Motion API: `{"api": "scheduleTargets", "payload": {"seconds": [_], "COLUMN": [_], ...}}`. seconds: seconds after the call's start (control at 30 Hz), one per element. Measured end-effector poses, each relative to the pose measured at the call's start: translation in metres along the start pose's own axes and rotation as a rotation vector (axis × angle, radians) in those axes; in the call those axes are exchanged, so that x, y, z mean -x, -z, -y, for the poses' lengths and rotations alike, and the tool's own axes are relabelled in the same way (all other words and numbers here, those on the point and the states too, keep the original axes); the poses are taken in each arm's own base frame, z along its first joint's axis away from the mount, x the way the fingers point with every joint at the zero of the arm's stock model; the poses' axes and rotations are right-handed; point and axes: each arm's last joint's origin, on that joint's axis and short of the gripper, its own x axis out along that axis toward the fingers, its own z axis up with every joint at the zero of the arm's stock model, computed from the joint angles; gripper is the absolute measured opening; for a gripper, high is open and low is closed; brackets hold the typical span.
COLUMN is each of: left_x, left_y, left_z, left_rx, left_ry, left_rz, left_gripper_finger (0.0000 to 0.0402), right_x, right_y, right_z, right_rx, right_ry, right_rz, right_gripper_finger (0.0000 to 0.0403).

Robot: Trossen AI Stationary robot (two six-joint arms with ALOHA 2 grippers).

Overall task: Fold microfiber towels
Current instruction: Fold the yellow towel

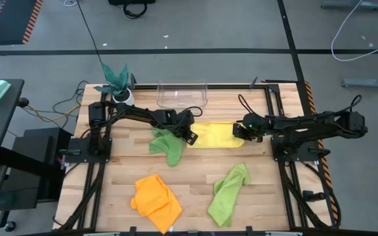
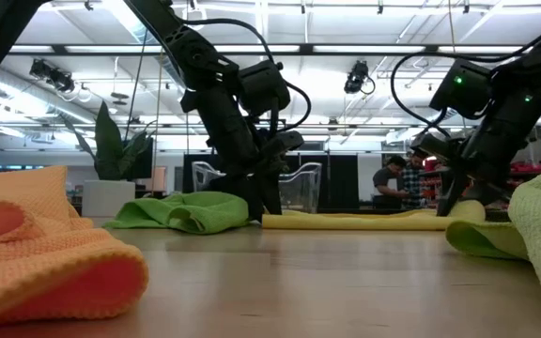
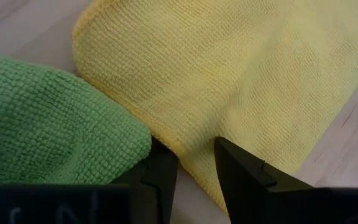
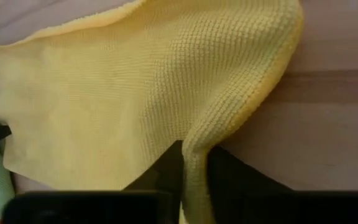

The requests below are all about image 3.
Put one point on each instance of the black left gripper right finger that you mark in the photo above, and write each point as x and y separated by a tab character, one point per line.
253	193

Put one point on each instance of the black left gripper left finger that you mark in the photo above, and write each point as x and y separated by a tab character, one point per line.
154	186

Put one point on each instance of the dark green microfiber towel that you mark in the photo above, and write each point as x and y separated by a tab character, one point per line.
42	124

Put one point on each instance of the yellow microfiber towel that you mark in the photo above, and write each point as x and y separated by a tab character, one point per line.
213	62

